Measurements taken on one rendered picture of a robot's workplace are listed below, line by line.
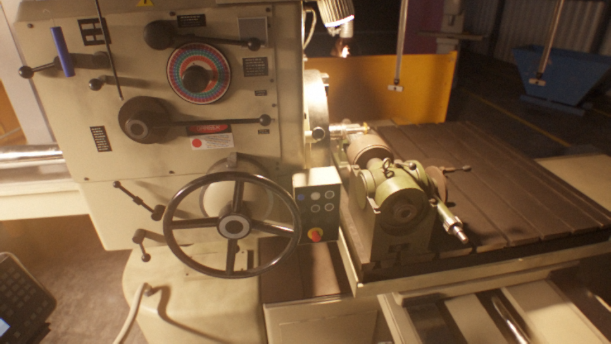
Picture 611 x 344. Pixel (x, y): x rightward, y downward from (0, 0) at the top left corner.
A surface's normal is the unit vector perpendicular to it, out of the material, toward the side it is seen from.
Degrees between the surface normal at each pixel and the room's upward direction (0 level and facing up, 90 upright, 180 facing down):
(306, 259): 0
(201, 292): 0
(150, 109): 90
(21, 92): 90
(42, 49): 90
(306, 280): 0
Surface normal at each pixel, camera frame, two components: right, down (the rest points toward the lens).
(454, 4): -0.47, 0.42
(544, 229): -0.02, -0.88
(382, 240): 0.14, 0.47
